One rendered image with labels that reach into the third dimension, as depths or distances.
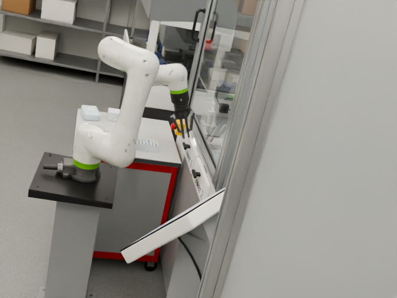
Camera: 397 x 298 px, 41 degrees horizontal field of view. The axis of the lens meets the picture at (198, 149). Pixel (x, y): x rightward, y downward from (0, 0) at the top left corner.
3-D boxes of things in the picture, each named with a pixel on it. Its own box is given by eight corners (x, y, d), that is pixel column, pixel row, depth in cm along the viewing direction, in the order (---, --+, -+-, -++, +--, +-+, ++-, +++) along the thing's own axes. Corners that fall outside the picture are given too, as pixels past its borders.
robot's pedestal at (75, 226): (28, 327, 262) (44, 192, 233) (39, 288, 289) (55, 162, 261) (90, 334, 267) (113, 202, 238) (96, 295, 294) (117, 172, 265)
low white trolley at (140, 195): (57, 268, 307) (72, 149, 278) (63, 212, 363) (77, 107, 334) (156, 276, 321) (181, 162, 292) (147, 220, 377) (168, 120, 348)
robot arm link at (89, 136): (93, 175, 237) (100, 137, 229) (65, 161, 242) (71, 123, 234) (110, 167, 248) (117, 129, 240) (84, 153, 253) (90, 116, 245)
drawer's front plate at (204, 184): (201, 206, 240) (207, 184, 236) (191, 176, 266) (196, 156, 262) (205, 206, 240) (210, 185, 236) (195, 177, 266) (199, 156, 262)
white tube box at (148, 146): (135, 149, 295) (136, 143, 294) (134, 143, 303) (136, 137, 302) (157, 152, 298) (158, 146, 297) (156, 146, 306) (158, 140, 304)
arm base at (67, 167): (42, 179, 235) (44, 167, 233) (42, 162, 248) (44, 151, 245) (101, 184, 244) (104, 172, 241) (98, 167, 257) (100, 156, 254)
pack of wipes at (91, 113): (100, 121, 322) (101, 114, 320) (84, 120, 318) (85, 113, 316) (96, 112, 334) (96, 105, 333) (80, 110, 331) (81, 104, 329)
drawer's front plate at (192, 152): (191, 174, 268) (195, 154, 264) (182, 149, 294) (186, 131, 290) (194, 174, 269) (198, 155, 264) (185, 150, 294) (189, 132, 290)
